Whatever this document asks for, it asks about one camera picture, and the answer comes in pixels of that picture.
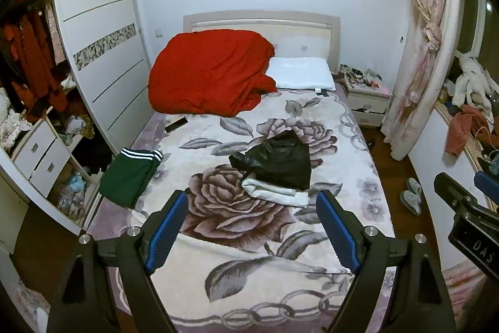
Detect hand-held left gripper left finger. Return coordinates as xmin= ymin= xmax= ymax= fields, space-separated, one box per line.
xmin=46 ymin=189 xmax=189 ymax=333

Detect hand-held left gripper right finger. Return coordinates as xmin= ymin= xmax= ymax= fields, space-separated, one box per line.
xmin=315 ymin=189 xmax=457 ymax=333

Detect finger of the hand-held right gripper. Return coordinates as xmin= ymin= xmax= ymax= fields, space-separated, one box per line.
xmin=434 ymin=172 xmax=482 ymax=218
xmin=473 ymin=171 xmax=499 ymax=201

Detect black jacket with white lining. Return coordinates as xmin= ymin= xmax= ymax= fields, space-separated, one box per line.
xmin=228 ymin=130 xmax=312 ymax=208

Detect pile of bagged clothes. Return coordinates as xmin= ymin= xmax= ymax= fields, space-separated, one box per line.
xmin=56 ymin=161 xmax=103 ymax=221

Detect hanging red clothes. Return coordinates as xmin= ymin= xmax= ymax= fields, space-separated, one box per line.
xmin=4 ymin=11 xmax=69 ymax=123

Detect white window counter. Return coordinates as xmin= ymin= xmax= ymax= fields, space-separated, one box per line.
xmin=409 ymin=101 xmax=499 ymax=273

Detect green and white slipper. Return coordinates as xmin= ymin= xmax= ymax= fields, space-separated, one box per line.
xmin=401 ymin=190 xmax=422 ymax=216
xmin=405 ymin=178 xmax=423 ymax=198

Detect pale floral curtain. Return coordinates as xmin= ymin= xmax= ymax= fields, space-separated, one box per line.
xmin=442 ymin=265 xmax=492 ymax=318
xmin=382 ymin=0 xmax=464 ymax=162

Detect orange garment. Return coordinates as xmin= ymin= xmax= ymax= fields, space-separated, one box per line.
xmin=445 ymin=105 xmax=494 ymax=158

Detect green pants with white stripes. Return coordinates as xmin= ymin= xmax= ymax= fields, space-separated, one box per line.
xmin=98 ymin=148 xmax=164 ymax=209

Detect floral plush blanket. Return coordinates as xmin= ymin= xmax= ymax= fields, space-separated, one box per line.
xmin=86 ymin=89 xmax=398 ymax=333

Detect white plush cloth heap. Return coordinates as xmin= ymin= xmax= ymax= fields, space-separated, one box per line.
xmin=454 ymin=54 xmax=497 ymax=111

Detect black phone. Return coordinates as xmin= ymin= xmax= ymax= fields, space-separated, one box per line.
xmin=164 ymin=118 xmax=189 ymax=133

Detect white nightstand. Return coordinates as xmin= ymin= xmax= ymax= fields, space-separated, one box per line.
xmin=345 ymin=73 xmax=392 ymax=129

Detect pile of small nightstand items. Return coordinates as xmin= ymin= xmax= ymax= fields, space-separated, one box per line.
xmin=339 ymin=64 xmax=390 ymax=90

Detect white low cabinet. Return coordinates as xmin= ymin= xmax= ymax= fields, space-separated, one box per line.
xmin=0 ymin=149 xmax=83 ymax=252

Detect white drawer unit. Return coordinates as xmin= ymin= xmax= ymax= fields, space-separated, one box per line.
xmin=12 ymin=118 xmax=79 ymax=201

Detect white pillow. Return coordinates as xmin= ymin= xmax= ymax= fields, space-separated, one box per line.
xmin=266 ymin=57 xmax=337 ymax=92

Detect red quilt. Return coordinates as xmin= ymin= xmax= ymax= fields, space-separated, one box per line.
xmin=148 ymin=29 xmax=278 ymax=118

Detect beige bed headboard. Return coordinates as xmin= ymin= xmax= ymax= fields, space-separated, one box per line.
xmin=183 ymin=10 xmax=342 ymax=74

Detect white wardrobe sliding door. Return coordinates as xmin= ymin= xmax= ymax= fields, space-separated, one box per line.
xmin=52 ymin=0 xmax=153 ymax=155

